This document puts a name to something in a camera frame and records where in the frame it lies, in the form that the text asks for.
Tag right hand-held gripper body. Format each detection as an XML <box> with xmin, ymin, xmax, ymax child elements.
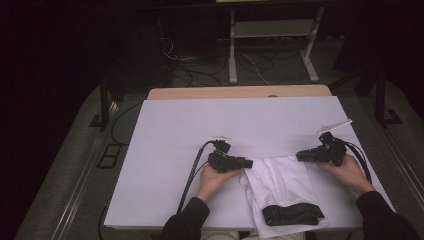
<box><xmin>312</xmin><ymin>118</ymin><xmax>354</xmax><ymax>168</ymax></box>

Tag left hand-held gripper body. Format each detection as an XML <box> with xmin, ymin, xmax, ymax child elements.
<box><xmin>208</xmin><ymin>134</ymin><xmax>247</xmax><ymax>174</ymax></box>

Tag white pants with black waistband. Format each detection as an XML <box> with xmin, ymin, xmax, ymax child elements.
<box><xmin>239</xmin><ymin>155</ymin><xmax>330</xmax><ymax>240</ymax></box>

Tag person's left hand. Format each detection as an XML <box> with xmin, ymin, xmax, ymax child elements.
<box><xmin>196</xmin><ymin>165</ymin><xmax>242</xmax><ymax>204</ymax></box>

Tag person's right hand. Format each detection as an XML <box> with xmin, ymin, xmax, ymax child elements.
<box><xmin>316</xmin><ymin>153</ymin><xmax>376</xmax><ymax>197</ymax></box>

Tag wooden table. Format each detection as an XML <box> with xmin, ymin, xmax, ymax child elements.
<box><xmin>146</xmin><ymin>84</ymin><xmax>333</xmax><ymax>101</ymax></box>

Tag black metal stand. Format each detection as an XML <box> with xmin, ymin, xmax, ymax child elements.
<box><xmin>333</xmin><ymin>62</ymin><xmax>403</xmax><ymax>128</ymax></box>
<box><xmin>89</xmin><ymin>79</ymin><xmax>118</xmax><ymax>132</ymax></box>

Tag floor socket plate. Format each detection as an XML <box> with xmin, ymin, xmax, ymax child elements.
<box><xmin>96</xmin><ymin>143</ymin><xmax>123</xmax><ymax>170</ymax></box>

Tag grey metal stand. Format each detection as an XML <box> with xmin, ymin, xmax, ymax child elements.
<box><xmin>227</xmin><ymin>5</ymin><xmax>325</xmax><ymax>85</ymax></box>

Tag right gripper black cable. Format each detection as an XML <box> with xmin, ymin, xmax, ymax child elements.
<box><xmin>344</xmin><ymin>141</ymin><xmax>373</xmax><ymax>185</ymax></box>

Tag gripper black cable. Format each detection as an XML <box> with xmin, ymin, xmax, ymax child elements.
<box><xmin>175</xmin><ymin>139</ymin><xmax>218</xmax><ymax>215</ymax></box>
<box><xmin>344</xmin><ymin>141</ymin><xmax>373</xmax><ymax>185</ymax></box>

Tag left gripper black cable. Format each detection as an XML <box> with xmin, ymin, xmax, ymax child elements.
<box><xmin>175</xmin><ymin>139</ymin><xmax>218</xmax><ymax>215</ymax></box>

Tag white floor cable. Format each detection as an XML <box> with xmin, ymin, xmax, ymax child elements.
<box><xmin>239</xmin><ymin>52</ymin><xmax>272</xmax><ymax>86</ymax></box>

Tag black floor cable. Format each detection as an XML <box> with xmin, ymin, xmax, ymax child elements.
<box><xmin>110</xmin><ymin>101</ymin><xmax>144</xmax><ymax>146</ymax></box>

